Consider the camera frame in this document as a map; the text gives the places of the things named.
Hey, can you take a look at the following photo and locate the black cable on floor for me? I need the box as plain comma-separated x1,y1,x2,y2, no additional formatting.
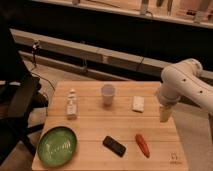
30,41,56,93

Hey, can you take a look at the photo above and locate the black office chair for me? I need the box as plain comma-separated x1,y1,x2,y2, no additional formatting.
0,13,49,164

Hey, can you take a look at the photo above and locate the orange carrot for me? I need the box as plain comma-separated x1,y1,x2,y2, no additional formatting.
135,134,150,158

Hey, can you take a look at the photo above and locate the green round plate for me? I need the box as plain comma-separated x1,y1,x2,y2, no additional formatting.
37,126,77,168

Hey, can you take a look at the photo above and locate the black mobile phone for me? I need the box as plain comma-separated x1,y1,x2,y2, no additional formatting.
103,136,126,157

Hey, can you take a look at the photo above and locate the small clear plastic bottle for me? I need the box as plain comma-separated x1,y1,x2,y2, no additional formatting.
66,89,77,119

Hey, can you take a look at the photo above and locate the white folded napkin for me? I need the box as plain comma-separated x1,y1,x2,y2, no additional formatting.
132,96,144,112

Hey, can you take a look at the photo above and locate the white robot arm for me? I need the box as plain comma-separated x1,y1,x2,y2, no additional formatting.
156,59,213,122

